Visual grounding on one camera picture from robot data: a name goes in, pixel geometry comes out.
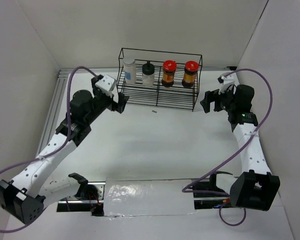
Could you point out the black wire rack shelf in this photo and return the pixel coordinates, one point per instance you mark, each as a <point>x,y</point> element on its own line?
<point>157,95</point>

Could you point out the silver lid blue label jar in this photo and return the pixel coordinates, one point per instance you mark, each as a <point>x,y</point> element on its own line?
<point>129,65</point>

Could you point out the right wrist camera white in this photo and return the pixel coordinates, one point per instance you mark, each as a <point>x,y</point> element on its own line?
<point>225,80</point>

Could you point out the red lid sauce jar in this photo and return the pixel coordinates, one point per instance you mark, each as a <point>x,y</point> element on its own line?
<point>169,68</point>
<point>190,72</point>

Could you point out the black cap spice bottle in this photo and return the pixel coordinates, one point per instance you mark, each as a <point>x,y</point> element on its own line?
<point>148,74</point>

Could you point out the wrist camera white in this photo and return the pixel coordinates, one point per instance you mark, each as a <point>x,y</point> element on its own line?
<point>225,80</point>
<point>106,84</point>

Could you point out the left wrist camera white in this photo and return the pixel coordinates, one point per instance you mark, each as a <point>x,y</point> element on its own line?
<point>106,84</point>

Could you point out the reflective foil sheet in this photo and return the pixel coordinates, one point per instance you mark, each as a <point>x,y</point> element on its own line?
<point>147,198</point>

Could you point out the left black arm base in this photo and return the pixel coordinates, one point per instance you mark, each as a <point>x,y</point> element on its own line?
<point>89,198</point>

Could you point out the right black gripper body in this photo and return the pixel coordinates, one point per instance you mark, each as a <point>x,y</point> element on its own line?
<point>227,100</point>

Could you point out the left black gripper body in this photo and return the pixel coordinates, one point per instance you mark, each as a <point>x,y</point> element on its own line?
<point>103,99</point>

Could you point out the aluminium extrusion frame rail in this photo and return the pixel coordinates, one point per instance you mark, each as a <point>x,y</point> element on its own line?
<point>60,90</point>

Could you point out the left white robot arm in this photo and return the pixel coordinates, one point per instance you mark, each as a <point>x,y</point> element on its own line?
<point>26,195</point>

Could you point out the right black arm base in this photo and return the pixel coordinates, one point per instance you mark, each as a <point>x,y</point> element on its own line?
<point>207,195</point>

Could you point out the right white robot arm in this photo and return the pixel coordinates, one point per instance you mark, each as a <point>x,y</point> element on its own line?
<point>256,187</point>

